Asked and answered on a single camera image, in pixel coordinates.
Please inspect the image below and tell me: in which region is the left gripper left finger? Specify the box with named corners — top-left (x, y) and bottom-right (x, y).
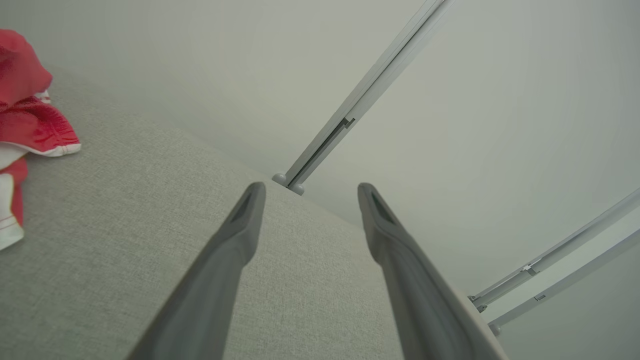
top-left (127, 181), bottom-right (267, 360)

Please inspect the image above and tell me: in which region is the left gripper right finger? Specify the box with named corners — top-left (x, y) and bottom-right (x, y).
top-left (357, 182), bottom-right (494, 360)

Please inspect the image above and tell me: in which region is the grey metal frame rail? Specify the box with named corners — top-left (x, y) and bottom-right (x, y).
top-left (467, 187), bottom-right (640, 313)
top-left (487, 227), bottom-right (640, 337)

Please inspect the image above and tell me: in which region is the grey partition frame post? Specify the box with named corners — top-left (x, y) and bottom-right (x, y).
top-left (271, 0), bottom-right (456, 197)

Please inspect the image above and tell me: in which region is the red white sports shirt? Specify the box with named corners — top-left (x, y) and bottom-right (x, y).
top-left (0, 28), bottom-right (82, 251)

